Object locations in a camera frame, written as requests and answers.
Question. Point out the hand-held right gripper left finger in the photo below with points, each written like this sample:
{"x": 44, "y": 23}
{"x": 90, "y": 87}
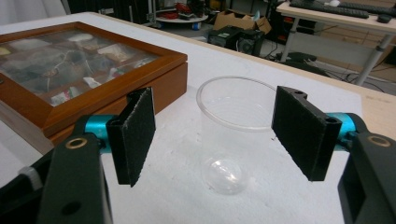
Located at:
{"x": 137, "y": 137}

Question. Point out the white table board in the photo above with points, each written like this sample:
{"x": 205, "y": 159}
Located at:
{"x": 186, "y": 202}

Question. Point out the black computer tower green label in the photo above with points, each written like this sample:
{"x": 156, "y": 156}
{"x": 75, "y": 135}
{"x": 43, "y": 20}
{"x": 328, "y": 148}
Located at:
{"x": 224, "y": 37}

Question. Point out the black computer mouse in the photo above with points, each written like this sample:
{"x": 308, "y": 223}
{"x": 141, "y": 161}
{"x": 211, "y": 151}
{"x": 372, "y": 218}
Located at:
{"x": 384, "y": 18}

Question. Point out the open cardboard box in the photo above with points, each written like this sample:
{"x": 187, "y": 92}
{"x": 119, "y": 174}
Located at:
{"x": 230, "y": 20}

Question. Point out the white curtain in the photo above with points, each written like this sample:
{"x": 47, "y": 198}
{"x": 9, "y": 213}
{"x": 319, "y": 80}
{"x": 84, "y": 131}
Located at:
{"x": 31, "y": 9}

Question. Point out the wooden tea box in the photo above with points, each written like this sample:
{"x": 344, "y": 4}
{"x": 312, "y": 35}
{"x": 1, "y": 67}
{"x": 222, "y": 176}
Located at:
{"x": 102, "y": 91}

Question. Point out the white-legged desk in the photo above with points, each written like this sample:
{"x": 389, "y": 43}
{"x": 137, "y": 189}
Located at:
{"x": 342, "y": 21}

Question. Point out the assortment of tea bags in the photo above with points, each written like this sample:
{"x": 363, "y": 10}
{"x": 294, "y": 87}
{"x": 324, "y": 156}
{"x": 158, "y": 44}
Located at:
{"x": 77, "y": 59}

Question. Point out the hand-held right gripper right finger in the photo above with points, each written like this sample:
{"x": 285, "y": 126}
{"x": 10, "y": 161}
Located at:
{"x": 302, "y": 133}

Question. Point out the round white table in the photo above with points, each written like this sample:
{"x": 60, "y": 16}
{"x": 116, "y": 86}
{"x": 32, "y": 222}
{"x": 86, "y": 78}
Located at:
{"x": 182, "y": 19}

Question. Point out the clear plastic cup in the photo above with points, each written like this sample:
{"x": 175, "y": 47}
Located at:
{"x": 224, "y": 137}

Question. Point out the black keyboard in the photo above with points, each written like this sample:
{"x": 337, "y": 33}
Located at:
{"x": 373, "y": 8}
{"x": 330, "y": 9}

